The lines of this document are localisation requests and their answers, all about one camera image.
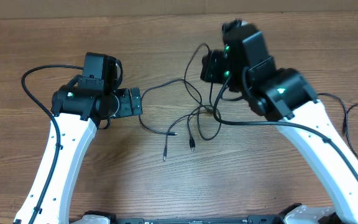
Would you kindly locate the brown cardboard back panel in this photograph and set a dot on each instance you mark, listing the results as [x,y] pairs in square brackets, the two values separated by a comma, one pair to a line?
[39,9]

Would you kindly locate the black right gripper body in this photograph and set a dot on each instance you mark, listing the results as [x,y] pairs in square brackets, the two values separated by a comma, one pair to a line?
[217,71]

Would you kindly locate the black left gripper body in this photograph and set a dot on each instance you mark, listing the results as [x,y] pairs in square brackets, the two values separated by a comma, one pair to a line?
[125,107]

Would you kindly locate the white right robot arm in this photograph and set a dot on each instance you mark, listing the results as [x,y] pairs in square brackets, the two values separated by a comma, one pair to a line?
[285,99]

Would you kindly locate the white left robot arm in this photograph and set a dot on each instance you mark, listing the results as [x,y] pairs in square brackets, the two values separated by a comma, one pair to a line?
[77,110]

